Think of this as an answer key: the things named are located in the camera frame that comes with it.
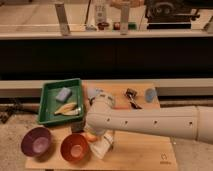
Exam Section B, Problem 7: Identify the orange apple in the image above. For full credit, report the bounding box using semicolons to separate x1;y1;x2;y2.
83;133;98;142

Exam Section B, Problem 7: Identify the white cup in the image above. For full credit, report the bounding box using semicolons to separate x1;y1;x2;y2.
89;133;114;159

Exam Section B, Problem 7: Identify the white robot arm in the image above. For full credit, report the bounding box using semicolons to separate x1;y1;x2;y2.
86;92;213;144

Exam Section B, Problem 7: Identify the red bowl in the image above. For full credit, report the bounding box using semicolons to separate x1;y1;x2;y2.
60;134;89;163

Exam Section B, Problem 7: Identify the purple bowl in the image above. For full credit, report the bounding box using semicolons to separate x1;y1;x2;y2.
21;127;52;157

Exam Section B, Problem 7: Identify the orange carrot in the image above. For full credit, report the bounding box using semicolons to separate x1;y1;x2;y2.
113;106;130;110

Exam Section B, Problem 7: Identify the blue sponge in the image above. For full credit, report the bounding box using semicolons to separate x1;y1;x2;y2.
55;87;72;102

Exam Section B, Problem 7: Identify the blue round object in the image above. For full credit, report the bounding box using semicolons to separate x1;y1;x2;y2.
145;88;157;103

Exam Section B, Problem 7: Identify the dark scrub sponge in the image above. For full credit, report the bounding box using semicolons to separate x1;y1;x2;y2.
71;121;85;133

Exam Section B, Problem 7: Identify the green plastic tray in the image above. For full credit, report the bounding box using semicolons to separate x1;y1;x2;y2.
37;78;84;126

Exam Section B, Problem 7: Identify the wooden cutting board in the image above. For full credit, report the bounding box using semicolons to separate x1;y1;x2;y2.
25;81;178;171

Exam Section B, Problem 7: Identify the white bottle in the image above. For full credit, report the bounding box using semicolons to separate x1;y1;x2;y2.
94;0;107;25

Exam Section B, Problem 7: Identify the black machine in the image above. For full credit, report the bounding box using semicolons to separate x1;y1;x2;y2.
144;0;200;29

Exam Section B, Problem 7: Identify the grey post right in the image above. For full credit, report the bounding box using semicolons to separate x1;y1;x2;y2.
120;1;130;35

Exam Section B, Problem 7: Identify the grey post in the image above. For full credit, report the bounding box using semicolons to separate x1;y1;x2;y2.
120;1;130;35
55;3;70;36

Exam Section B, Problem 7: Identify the grey post left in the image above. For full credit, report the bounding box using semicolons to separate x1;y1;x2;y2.
55;3;70;36

